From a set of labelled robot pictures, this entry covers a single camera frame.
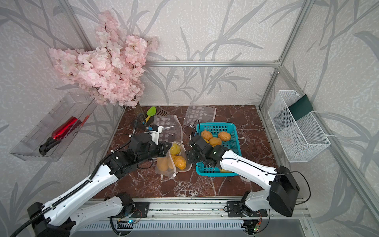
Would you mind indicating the clear acrylic wall shelf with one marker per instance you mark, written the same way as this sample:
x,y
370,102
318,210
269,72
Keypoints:
x,y
76,105

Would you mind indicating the clear dotted zipper bag front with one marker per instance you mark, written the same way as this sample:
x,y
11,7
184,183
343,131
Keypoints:
x,y
175,171

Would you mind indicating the green toy shovel yellow handle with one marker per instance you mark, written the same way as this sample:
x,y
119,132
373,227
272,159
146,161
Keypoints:
x,y
150,113

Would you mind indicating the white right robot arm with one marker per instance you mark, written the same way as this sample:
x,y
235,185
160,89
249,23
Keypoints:
x,y
279,192

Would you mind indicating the artificial pink blossom tree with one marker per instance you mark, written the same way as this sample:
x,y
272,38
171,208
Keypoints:
x,y
111,72

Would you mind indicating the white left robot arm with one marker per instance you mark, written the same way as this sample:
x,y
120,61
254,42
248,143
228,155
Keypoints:
x,y
62,216

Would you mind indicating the clear dotted zipper bag back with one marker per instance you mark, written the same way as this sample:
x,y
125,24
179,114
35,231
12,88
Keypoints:
x,y
203,114

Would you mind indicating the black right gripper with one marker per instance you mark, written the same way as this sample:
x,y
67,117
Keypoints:
x,y
190,153

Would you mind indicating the clear dotted zipper bag middle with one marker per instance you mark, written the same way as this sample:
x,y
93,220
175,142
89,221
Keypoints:
x,y
172,130

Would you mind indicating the clear dotted zipper bag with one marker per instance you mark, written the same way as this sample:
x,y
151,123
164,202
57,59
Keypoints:
x,y
175,171
172,130
203,114

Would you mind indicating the orange brown potato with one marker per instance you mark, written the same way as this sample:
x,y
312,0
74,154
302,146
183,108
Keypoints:
x,y
170,162

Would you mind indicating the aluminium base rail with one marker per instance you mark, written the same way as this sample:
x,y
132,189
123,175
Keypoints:
x,y
187,208

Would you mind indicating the beige slotted spatula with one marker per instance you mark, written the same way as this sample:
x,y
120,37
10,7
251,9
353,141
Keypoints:
x,y
162,112

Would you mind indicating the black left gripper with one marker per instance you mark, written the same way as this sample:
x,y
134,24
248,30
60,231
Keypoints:
x,y
163,150

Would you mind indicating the red black hair dryer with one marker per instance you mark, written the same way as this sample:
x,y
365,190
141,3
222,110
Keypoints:
x,y
59,134

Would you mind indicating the black square tree base plate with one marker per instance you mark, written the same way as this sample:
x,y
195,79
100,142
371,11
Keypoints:
x,y
139,124

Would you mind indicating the white wire mesh basket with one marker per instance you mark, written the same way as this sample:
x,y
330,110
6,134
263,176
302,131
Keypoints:
x,y
301,140

